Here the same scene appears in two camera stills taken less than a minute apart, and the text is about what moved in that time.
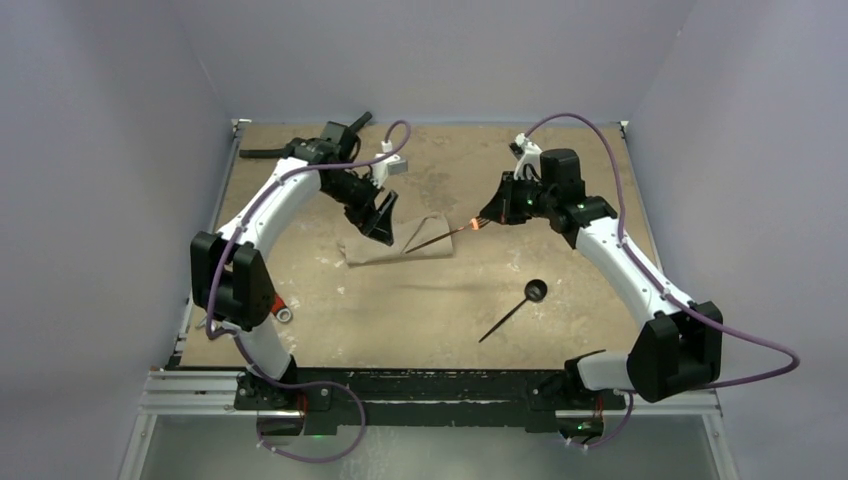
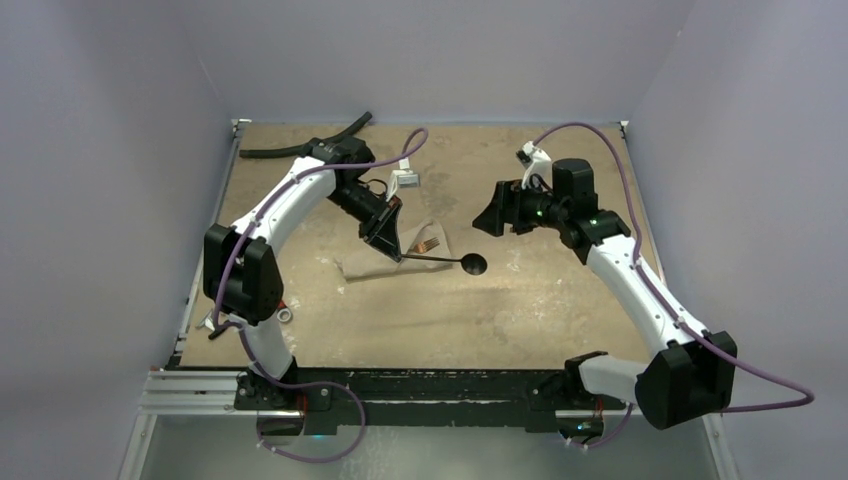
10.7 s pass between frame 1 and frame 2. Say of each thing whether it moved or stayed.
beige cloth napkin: moved
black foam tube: stayed
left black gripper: stayed
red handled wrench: stayed
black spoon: moved
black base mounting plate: stayed
